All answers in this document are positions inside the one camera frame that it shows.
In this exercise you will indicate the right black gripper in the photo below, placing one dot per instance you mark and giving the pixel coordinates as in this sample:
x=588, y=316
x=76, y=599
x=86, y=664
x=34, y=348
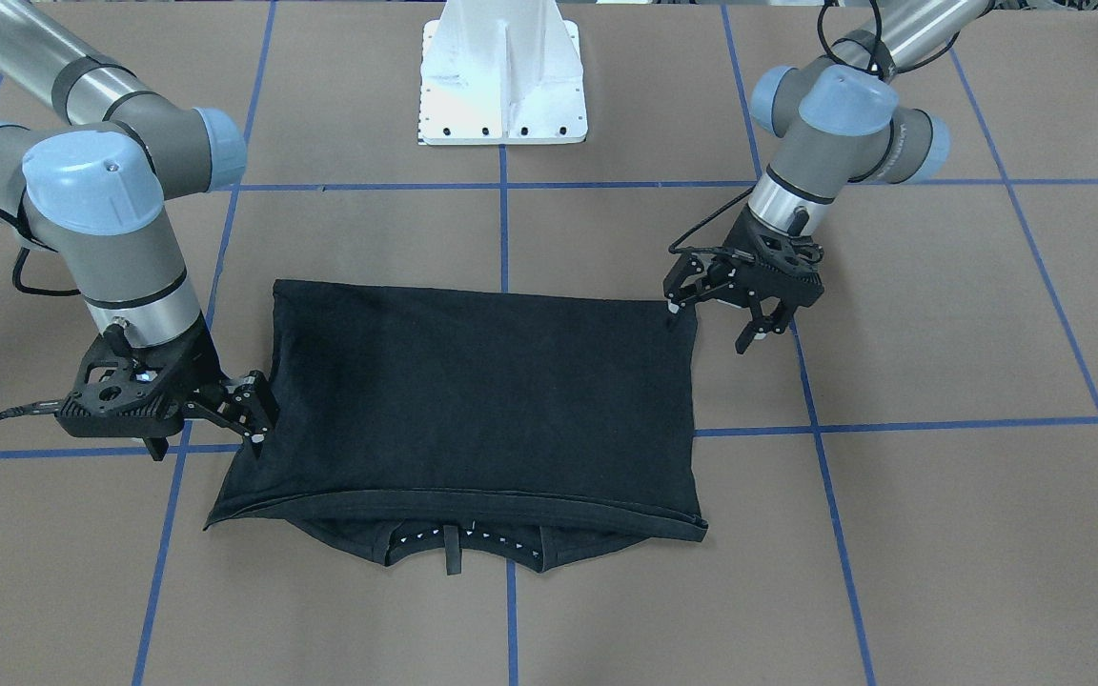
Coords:
x=197, y=364

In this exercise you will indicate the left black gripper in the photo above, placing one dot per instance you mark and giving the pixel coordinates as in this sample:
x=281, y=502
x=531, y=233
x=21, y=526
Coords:
x=742, y=240

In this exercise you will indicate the black printed t-shirt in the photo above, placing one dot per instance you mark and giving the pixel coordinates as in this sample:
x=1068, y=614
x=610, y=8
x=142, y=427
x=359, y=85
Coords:
x=544, y=430

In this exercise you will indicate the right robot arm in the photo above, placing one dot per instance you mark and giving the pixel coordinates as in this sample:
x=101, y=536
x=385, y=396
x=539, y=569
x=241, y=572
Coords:
x=94, y=192

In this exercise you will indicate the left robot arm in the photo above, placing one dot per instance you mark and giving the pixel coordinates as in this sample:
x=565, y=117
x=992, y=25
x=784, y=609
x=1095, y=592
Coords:
x=839, y=122

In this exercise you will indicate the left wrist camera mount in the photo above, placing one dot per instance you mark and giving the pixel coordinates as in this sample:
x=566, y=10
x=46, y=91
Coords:
x=767, y=283

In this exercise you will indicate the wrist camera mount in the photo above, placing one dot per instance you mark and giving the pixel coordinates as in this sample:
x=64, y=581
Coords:
x=767, y=283
x=118, y=400

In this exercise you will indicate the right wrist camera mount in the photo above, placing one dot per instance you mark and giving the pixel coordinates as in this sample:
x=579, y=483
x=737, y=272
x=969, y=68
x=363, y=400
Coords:
x=118, y=400

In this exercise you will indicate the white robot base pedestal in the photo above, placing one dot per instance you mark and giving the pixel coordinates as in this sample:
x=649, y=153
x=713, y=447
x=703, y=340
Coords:
x=501, y=73

